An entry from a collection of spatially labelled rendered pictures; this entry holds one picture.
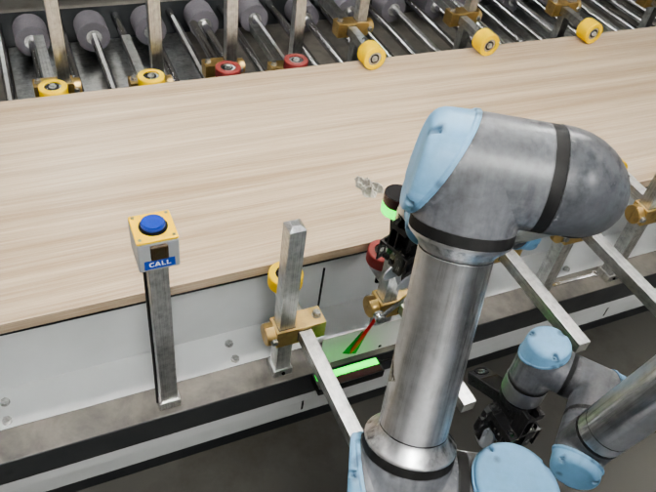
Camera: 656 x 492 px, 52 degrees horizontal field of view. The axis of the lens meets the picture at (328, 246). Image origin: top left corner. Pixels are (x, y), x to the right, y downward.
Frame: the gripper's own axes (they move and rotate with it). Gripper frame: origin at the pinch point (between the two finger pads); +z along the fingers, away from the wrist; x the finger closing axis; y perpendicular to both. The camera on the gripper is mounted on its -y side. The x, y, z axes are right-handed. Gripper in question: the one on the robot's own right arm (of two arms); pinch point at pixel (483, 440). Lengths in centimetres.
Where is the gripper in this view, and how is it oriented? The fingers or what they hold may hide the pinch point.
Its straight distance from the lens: 144.6
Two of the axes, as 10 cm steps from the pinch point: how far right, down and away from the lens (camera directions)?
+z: -1.1, 7.1, 6.9
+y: 3.9, 6.7, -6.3
